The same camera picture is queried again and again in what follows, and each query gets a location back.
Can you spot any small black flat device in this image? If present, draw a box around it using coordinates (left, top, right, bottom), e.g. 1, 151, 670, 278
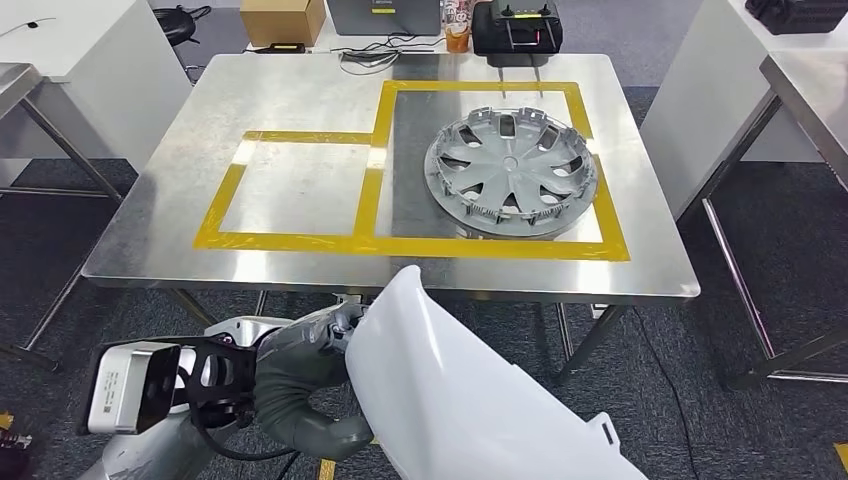
251, 41, 308, 56

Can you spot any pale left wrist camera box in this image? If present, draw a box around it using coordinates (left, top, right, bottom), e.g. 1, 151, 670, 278
86, 341, 182, 437

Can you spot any orange drink cup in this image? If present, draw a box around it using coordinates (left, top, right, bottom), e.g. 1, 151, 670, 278
442, 0, 474, 54

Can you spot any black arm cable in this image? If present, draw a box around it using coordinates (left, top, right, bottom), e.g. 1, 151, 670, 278
190, 397, 301, 480

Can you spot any black cable bundle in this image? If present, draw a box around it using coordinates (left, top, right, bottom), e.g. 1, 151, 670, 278
337, 33, 453, 76

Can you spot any black ribbed case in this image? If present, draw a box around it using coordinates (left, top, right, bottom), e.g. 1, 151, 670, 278
744, 0, 848, 36

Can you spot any white plastic car part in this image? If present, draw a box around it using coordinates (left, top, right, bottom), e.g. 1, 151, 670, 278
344, 264, 652, 480

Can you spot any black equipment case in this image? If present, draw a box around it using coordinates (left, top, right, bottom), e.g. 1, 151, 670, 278
470, 0, 565, 68

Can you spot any black bag with cable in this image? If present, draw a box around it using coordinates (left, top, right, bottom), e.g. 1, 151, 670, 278
152, 5, 213, 48

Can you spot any yellow double-square tape outline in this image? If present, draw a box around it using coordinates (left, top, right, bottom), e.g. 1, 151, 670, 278
193, 80, 631, 264

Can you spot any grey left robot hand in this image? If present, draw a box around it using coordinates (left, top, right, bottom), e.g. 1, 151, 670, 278
253, 301, 376, 463

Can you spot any grey equipment box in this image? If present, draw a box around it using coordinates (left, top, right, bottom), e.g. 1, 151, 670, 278
326, 0, 443, 37

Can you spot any steel workbench table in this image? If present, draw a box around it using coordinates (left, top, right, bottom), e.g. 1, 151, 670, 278
79, 52, 702, 387

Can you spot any black floor cable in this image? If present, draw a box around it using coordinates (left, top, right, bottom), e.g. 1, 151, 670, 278
632, 305, 702, 480

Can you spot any silver wheel hubcap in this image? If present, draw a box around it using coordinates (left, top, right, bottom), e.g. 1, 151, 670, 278
422, 105, 600, 240

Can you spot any brown cardboard box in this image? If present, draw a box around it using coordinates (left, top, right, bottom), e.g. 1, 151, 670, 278
239, 0, 328, 48

